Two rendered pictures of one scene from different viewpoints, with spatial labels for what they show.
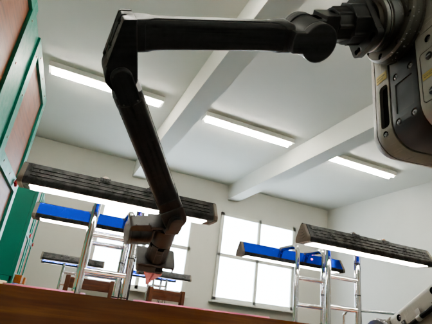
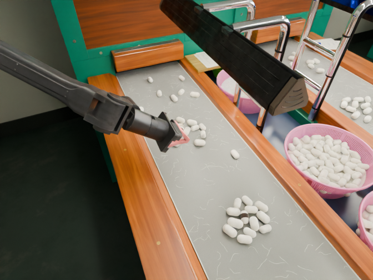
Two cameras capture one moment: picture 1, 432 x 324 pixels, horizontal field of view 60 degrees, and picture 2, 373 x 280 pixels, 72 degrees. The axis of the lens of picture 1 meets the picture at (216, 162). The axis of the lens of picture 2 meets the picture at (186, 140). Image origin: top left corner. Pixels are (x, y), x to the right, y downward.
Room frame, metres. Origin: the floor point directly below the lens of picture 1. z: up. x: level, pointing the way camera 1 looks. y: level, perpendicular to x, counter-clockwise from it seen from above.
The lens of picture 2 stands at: (1.04, -0.38, 1.34)
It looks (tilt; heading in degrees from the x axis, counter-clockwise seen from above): 44 degrees down; 85
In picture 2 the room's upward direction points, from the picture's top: straight up
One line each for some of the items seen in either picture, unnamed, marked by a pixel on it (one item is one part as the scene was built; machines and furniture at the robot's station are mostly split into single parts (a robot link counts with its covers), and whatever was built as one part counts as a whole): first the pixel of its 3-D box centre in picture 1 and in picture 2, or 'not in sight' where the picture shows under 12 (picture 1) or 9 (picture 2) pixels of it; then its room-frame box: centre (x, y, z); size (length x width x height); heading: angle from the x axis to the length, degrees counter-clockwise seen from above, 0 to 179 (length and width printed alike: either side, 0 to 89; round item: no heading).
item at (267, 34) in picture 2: not in sight; (278, 29); (1.61, 0.89, 0.83); 0.30 x 0.06 x 0.07; 18
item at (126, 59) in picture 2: not in sight; (149, 54); (0.97, 0.67, 0.83); 0.30 x 0.06 x 0.07; 18
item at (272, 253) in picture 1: (292, 258); not in sight; (2.00, -0.47, 1.08); 0.62 x 0.08 x 0.07; 108
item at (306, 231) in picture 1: (368, 246); not in sight; (1.47, -0.64, 1.08); 0.62 x 0.08 x 0.07; 108
